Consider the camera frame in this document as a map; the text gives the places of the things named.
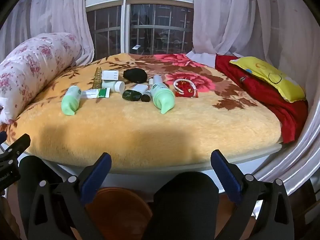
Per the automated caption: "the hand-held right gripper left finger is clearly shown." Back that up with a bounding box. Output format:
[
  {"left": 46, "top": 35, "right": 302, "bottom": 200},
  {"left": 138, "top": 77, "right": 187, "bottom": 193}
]
[{"left": 27, "top": 152, "right": 112, "bottom": 240}]

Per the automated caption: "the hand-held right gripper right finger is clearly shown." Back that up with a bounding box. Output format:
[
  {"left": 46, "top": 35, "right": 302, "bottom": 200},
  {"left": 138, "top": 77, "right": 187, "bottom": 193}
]
[{"left": 211, "top": 150, "right": 295, "bottom": 240}]

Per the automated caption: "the orange plastic bucket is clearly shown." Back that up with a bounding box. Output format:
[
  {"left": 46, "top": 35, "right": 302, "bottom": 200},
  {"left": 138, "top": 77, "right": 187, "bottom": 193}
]
[{"left": 84, "top": 186, "right": 153, "bottom": 240}]

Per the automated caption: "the small light green bottle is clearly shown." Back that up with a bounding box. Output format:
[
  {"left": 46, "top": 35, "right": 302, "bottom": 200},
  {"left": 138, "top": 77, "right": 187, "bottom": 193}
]
[{"left": 61, "top": 85, "right": 82, "bottom": 116}]

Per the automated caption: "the green white tube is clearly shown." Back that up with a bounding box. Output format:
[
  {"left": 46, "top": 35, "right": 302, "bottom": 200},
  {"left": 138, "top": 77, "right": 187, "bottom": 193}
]
[{"left": 80, "top": 88, "right": 111, "bottom": 99}]

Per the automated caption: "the dark green glass bottle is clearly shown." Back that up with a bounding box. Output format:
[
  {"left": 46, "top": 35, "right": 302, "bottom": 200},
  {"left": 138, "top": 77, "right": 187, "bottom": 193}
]
[{"left": 122, "top": 89, "right": 142, "bottom": 103}]

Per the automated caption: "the ribbed amber bottle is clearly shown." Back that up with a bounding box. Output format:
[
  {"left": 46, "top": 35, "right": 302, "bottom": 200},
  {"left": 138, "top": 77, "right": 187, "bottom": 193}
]
[{"left": 92, "top": 67, "right": 103, "bottom": 90}]

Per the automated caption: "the large light green bottle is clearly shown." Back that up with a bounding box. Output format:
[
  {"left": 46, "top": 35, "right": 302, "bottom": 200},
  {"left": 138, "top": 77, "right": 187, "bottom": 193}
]
[{"left": 151, "top": 75, "right": 175, "bottom": 115}]

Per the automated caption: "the white cardboard box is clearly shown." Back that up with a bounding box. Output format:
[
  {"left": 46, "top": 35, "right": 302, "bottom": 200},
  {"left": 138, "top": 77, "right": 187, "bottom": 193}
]
[{"left": 102, "top": 70, "right": 119, "bottom": 81}]

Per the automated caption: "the person's right leg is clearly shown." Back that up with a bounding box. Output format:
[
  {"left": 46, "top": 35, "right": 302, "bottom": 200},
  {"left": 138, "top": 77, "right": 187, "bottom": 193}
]
[{"left": 144, "top": 171, "right": 221, "bottom": 240}]

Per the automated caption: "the white bed base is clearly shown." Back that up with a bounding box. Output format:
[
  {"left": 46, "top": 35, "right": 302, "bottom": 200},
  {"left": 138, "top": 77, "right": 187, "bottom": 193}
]
[{"left": 42, "top": 144, "right": 284, "bottom": 180}]

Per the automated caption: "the silver satin bed skirt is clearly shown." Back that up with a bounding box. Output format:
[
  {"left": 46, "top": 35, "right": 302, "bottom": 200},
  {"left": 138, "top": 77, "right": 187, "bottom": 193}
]
[{"left": 251, "top": 100, "right": 320, "bottom": 197}]

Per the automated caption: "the yellow floral plush blanket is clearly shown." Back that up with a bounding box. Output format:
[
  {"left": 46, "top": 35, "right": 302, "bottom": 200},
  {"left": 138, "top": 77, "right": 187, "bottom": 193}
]
[{"left": 5, "top": 52, "right": 283, "bottom": 168}]

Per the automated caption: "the pink floral bolster pillow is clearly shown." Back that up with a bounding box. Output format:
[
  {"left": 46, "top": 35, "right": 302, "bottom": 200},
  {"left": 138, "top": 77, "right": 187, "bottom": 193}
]
[{"left": 0, "top": 32, "right": 83, "bottom": 126}]

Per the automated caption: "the red cloth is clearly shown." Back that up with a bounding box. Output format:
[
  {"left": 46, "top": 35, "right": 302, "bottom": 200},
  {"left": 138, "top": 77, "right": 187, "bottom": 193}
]
[{"left": 214, "top": 54, "right": 309, "bottom": 143}]

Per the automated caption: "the white round jar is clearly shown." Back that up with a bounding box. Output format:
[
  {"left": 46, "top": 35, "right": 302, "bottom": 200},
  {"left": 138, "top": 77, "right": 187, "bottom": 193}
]
[{"left": 101, "top": 80, "right": 126, "bottom": 93}]

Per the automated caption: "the red embroidered pouch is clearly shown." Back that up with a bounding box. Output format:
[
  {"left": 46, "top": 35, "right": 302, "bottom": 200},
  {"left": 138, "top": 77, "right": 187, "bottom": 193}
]
[{"left": 174, "top": 83, "right": 199, "bottom": 98}]

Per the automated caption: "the yellow printed pillow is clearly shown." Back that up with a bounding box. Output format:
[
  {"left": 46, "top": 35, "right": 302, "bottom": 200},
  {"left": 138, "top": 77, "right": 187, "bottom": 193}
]
[{"left": 229, "top": 57, "right": 306, "bottom": 103}]

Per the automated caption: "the black cloth cap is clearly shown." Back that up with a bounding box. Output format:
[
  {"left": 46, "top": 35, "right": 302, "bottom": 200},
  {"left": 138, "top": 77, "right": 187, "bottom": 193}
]
[{"left": 123, "top": 68, "right": 147, "bottom": 83}]

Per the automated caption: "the white cloth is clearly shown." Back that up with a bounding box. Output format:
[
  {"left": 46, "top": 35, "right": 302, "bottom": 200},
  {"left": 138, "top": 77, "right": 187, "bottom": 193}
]
[{"left": 185, "top": 49, "right": 217, "bottom": 68}]

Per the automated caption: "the sheer pink curtain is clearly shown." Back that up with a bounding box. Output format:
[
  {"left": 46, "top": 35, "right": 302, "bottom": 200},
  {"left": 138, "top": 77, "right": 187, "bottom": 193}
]
[
  {"left": 0, "top": 0, "right": 95, "bottom": 61},
  {"left": 192, "top": 0, "right": 320, "bottom": 140}
]

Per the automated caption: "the white framed barred window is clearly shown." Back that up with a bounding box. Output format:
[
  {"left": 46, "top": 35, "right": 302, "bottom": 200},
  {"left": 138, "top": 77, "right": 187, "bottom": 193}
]
[{"left": 84, "top": 0, "right": 195, "bottom": 56}]

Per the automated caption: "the white bead bracelet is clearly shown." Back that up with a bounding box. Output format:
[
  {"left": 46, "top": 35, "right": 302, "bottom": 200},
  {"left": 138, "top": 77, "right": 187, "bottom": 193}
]
[{"left": 173, "top": 78, "right": 195, "bottom": 93}]

